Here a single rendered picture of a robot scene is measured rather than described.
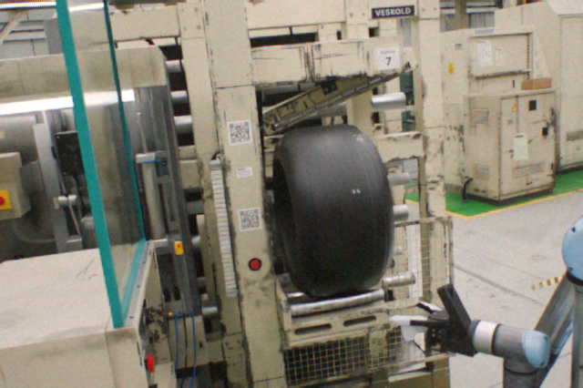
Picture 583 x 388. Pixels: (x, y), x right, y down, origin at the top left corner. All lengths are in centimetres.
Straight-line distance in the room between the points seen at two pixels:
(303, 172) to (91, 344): 87
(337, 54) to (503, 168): 450
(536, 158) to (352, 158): 515
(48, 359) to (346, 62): 147
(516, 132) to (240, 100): 501
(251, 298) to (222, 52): 82
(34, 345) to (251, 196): 94
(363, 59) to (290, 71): 28
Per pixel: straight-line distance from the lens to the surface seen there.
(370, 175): 167
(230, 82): 172
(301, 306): 184
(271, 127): 214
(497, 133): 627
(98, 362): 105
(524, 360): 130
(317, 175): 163
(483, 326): 132
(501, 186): 639
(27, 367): 108
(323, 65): 204
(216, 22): 173
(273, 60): 201
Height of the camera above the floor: 168
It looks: 13 degrees down
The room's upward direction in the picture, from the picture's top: 6 degrees counter-clockwise
